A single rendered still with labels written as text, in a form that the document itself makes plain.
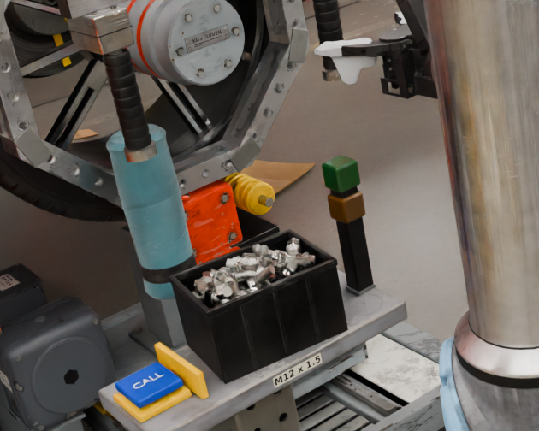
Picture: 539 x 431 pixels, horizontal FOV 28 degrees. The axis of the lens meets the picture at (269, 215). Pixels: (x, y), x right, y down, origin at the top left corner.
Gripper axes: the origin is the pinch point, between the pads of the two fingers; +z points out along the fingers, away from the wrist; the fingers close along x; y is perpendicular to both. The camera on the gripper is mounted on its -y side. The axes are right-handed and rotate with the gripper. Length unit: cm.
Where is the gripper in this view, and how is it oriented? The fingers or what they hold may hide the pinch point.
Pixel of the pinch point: (353, 28)
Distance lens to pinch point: 155.3
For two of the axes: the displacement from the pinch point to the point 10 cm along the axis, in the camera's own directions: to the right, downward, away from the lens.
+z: -5.6, -2.4, 7.9
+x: 8.0, -4.0, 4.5
